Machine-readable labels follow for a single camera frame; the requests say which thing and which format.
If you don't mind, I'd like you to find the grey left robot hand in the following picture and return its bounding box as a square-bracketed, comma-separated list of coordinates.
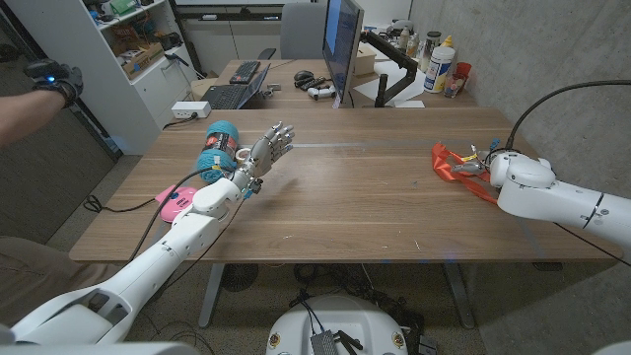
[231, 121, 296, 194]

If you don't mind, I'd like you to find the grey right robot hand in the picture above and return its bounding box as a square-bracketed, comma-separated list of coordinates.
[451, 144, 499, 175]

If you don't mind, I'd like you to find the person's bare forearm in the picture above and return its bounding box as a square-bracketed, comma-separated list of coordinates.
[0, 88, 68, 148]

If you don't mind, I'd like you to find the orange ribbon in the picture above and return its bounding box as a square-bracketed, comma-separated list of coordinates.
[431, 141, 499, 206]

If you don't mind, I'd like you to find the person's black gloved hand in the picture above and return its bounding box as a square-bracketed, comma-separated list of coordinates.
[23, 58, 85, 107]

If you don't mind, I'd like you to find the teal yarn skein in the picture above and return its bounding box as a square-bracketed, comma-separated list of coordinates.
[195, 119, 241, 183]

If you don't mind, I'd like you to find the dark open laptop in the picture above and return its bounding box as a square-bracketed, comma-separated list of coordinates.
[201, 62, 272, 110]

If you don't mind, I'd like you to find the clear plastic cup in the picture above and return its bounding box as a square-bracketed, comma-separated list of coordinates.
[443, 73, 467, 99]

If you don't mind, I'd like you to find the black keyboard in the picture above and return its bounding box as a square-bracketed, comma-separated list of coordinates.
[229, 60, 261, 85]

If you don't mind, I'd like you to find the white game controller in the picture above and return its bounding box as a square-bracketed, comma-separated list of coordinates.
[307, 85, 337, 102]

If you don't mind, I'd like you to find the white power strip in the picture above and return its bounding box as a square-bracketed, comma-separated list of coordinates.
[171, 101, 212, 120]

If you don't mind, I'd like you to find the black remote control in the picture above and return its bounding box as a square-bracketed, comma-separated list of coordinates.
[295, 76, 329, 91]

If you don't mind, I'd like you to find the red cup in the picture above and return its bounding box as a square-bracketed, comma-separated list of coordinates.
[454, 61, 472, 90]

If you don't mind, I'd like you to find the white wipes canister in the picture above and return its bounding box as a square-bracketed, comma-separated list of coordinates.
[423, 45, 456, 95]

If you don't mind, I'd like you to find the pink round case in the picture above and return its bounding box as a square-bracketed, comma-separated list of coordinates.
[155, 184, 199, 224]

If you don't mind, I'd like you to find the white paper sheet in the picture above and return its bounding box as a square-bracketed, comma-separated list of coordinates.
[353, 60, 428, 106]

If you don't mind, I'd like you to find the dark-lidded jar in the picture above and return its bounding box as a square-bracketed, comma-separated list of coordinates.
[419, 31, 443, 73]

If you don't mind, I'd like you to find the grey office chair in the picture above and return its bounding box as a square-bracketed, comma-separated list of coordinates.
[257, 2, 329, 61]

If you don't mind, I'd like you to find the grey table leg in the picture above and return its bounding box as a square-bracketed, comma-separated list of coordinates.
[198, 262, 226, 329]
[443, 262, 476, 330]

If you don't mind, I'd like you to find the black computer monitor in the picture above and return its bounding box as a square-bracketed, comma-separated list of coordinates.
[321, 0, 366, 104]

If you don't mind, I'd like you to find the tan wooden box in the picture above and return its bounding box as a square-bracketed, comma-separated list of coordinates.
[353, 42, 378, 77]

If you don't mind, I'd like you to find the open cardboard box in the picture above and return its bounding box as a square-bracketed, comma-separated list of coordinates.
[120, 41, 166, 80]

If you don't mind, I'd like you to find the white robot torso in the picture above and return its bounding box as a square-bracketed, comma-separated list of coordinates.
[265, 294, 409, 355]

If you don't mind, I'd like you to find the white shelf cabinet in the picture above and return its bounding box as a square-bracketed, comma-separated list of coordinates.
[4, 0, 196, 157]

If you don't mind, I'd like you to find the person's khaki trouser leg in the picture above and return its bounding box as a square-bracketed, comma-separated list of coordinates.
[0, 235, 124, 326]

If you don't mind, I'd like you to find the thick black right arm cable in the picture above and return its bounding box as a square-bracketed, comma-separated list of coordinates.
[505, 79, 631, 152]

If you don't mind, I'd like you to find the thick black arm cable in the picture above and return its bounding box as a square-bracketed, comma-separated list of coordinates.
[128, 167, 233, 262]
[505, 79, 631, 152]

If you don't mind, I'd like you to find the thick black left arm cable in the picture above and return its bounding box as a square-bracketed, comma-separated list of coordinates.
[128, 167, 233, 262]

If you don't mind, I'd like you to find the thin black table cable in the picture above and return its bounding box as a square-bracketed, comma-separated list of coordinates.
[82, 194, 158, 214]

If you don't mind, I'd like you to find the black floor cable bundle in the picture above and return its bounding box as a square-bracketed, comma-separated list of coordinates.
[290, 263, 425, 336]

